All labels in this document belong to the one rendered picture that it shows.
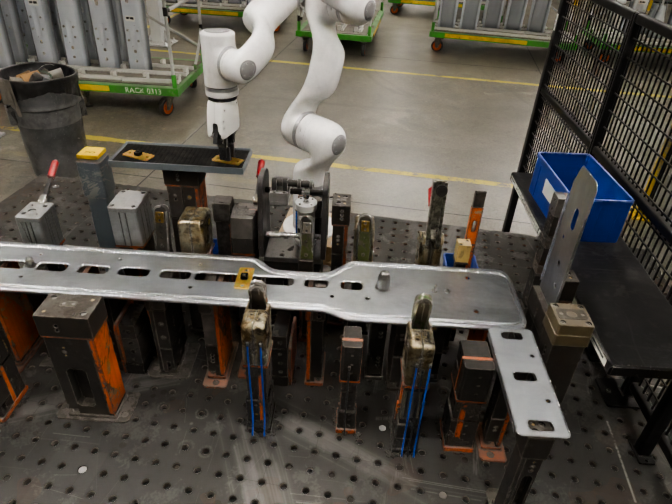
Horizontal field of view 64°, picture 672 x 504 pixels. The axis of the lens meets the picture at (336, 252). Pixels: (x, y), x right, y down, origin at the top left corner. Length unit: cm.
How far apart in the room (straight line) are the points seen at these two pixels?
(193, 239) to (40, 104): 273
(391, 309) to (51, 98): 318
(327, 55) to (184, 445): 113
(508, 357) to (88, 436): 98
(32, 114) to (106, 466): 305
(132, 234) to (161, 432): 50
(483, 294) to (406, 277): 19
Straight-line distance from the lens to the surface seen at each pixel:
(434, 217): 138
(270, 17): 147
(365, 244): 140
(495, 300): 134
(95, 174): 166
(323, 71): 168
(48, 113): 409
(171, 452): 138
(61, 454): 145
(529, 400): 113
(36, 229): 161
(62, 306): 130
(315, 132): 168
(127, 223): 148
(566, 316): 126
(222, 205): 145
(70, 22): 584
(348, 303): 125
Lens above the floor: 180
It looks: 34 degrees down
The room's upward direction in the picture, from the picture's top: 3 degrees clockwise
